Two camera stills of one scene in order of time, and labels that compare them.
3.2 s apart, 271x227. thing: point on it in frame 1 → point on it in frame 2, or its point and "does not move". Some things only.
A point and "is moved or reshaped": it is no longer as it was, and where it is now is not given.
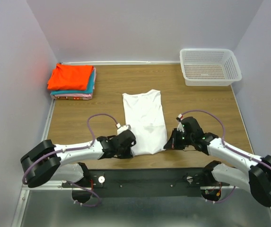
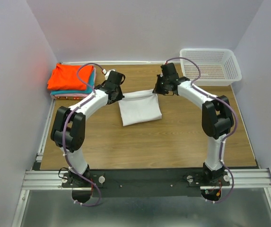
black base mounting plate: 150,182 does not move
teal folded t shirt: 89,90 does not move
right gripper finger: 170,144 → 159,88
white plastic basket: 209,66 does not move
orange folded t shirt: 70,76 does not move
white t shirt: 145,117 is moved or reshaped
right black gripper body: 182,139 → 166,90
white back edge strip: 120,62 does not move
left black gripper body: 124,152 → 119,95
